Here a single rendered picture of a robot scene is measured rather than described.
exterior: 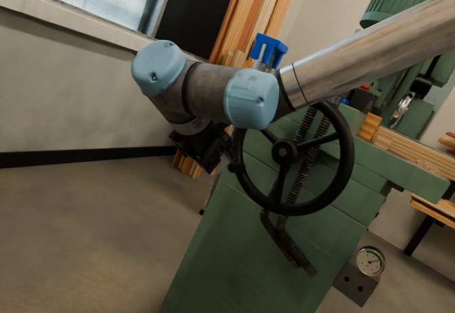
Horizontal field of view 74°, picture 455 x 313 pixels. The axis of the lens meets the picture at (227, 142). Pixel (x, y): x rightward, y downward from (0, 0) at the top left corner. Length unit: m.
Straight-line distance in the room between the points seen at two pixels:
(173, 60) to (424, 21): 0.32
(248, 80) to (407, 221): 3.17
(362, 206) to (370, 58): 0.47
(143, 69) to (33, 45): 1.32
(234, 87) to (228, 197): 0.66
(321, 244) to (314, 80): 0.54
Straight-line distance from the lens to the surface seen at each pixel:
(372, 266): 0.83
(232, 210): 0.99
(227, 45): 2.42
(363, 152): 0.85
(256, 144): 0.93
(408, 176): 0.84
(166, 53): 0.42
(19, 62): 1.71
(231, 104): 0.37
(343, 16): 3.62
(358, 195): 0.86
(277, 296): 1.00
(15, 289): 1.31
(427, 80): 1.13
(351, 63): 0.47
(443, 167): 1.00
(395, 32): 0.48
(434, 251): 3.54
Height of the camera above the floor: 0.94
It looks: 14 degrees down
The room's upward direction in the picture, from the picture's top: 24 degrees clockwise
